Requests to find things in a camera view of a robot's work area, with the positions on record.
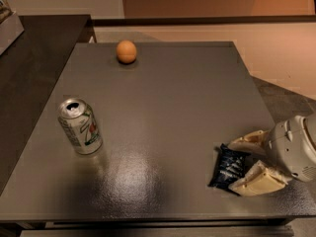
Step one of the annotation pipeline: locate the grey box with items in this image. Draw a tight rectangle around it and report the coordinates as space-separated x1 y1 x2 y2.
0 0 24 55

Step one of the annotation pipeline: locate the orange fruit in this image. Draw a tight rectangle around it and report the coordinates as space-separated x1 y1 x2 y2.
117 40 137 64

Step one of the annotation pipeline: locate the dark blue rxbar wrapper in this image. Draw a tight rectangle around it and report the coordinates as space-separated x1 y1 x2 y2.
209 144 249 191

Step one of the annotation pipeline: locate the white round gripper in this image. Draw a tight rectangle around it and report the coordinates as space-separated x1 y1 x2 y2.
228 114 316 197

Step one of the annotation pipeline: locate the silver 7up soda can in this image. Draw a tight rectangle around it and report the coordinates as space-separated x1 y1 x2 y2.
58 98 103 155

